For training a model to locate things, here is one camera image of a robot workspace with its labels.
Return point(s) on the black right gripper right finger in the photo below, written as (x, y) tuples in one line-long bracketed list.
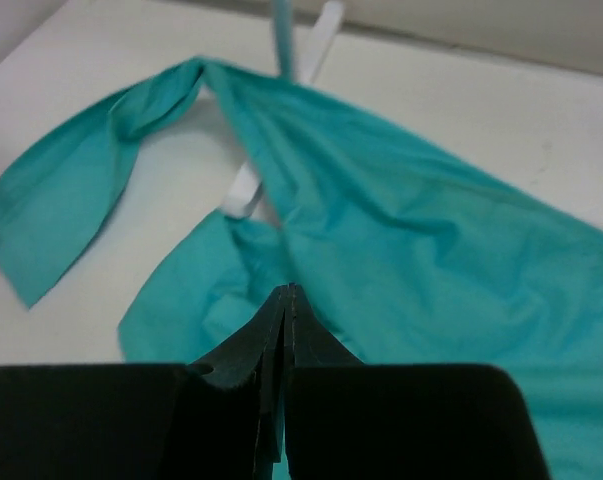
[(345, 419)]

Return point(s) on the teal trousers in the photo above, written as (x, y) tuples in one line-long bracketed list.
[(405, 251)]

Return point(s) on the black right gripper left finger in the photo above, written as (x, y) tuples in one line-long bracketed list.
[(214, 418)]

